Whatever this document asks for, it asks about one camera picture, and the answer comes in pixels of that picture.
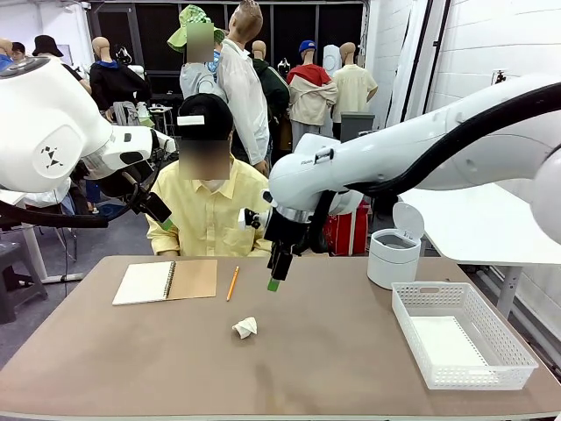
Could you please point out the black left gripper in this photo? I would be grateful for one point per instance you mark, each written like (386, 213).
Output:
(122, 186)

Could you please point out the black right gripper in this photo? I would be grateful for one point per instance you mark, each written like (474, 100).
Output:
(287, 234)

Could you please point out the yellow pencil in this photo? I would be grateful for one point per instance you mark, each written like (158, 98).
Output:
(232, 285)

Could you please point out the white paper ball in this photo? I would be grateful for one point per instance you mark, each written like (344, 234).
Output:
(245, 328)

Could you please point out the spiral notebook brown cover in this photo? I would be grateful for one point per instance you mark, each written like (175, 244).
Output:
(140, 283)

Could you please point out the white paper sheet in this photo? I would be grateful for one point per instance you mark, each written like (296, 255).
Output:
(447, 346)

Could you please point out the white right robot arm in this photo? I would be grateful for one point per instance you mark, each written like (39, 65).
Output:
(394, 149)

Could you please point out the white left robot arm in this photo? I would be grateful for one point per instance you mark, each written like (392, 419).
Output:
(44, 109)

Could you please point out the person in yellow shirt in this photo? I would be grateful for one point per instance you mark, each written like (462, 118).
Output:
(210, 219)

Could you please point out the white round trash bin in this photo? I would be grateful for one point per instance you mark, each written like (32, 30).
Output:
(390, 267)

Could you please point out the black cap white label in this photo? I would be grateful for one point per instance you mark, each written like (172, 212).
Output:
(206, 109)

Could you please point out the white table with metal legs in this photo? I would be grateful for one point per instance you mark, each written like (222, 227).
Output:
(33, 250)

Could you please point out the figure with green checked hat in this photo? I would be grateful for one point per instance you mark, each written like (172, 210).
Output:
(193, 83)

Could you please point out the mannequin in black hoodie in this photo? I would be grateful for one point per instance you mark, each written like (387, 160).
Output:
(114, 83)

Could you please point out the tall mannequin in white shirt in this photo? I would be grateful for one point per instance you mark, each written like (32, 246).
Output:
(245, 96)

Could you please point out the grey bin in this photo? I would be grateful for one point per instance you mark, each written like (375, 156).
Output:
(357, 123)

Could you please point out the mannequin in dark green hoodie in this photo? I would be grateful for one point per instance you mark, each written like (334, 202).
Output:
(276, 87)

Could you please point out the mannequin in red beige jacket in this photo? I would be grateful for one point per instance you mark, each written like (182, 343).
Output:
(311, 101)

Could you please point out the mannequin with black bucket hat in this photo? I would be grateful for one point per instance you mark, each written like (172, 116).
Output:
(46, 46)

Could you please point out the white side table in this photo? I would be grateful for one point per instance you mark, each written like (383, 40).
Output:
(473, 237)

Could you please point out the mannequin in cream shirt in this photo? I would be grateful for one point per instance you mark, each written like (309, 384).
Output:
(352, 87)

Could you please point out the mannequin with blue collar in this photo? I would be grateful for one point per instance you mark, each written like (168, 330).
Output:
(4, 52)

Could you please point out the white torso form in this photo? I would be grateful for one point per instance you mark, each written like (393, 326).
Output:
(331, 59)

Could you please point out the white perforated plastic basket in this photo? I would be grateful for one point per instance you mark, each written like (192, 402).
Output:
(482, 379)

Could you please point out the black tripod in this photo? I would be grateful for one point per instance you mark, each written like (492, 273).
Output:
(499, 76)

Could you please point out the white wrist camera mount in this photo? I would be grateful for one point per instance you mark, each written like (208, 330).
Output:
(250, 219)

